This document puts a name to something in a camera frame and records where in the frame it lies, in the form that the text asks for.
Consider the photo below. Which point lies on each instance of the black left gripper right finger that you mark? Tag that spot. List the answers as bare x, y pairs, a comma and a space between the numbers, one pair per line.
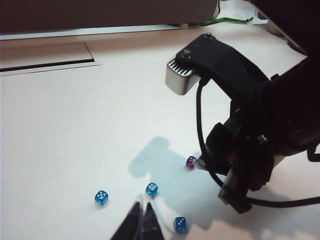
152, 225

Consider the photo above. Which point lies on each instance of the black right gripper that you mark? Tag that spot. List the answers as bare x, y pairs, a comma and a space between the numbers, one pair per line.
252, 155

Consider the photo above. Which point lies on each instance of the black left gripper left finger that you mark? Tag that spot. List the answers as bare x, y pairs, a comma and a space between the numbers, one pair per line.
131, 225

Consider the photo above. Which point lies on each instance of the purple translucent die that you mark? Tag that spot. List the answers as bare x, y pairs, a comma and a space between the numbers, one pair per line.
191, 162

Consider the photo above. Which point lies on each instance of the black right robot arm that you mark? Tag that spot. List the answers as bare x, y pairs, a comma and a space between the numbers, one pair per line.
295, 112

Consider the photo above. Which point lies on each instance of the blue translucent die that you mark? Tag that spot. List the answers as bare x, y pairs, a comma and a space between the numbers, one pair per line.
180, 224
101, 198
151, 190

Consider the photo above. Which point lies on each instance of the green tape strip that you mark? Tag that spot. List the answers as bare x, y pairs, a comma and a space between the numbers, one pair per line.
227, 20

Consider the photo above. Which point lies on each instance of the small white divider foot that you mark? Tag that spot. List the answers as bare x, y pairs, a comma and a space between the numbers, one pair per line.
183, 25

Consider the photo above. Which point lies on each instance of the large brown desk divider panel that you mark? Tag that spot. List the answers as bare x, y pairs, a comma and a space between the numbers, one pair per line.
100, 15

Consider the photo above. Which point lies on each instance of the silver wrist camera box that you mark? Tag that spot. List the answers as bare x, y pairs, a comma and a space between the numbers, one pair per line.
180, 82

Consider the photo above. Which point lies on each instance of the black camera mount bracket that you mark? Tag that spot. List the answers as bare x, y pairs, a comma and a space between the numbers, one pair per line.
225, 60

